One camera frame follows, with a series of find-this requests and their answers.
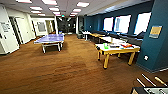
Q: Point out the blue ping pong table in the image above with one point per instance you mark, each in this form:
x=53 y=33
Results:
x=50 y=39

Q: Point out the red flat item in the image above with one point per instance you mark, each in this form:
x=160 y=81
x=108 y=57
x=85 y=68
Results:
x=126 y=45

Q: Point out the grey wall whiteboard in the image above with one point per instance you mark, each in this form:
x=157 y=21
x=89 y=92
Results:
x=41 y=26

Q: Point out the white wall socket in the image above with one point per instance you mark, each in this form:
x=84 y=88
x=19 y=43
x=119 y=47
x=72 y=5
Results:
x=146 y=57

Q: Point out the dark sofa row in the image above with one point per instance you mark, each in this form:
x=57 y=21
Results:
x=130 y=36

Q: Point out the small white table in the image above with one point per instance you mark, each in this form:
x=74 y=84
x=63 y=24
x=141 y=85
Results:
x=86 y=33

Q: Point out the bright window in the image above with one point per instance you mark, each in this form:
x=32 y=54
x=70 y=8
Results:
x=142 y=23
x=122 y=24
x=108 y=24

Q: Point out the yellow wall sign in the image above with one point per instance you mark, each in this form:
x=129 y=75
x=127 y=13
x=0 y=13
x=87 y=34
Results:
x=155 y=32

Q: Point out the rectangular ceiling light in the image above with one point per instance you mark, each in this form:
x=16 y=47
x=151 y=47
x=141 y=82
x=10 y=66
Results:
x=49 y=2
x=23 y=1
x=83 y=4
x=54 y=9
x=36 y=8

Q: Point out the white air hockey table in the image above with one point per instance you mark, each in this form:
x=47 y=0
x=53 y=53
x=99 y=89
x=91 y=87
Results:
x=116 y=49

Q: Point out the white hallway door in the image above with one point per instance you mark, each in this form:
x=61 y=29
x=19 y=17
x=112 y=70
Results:
x=20 y=30

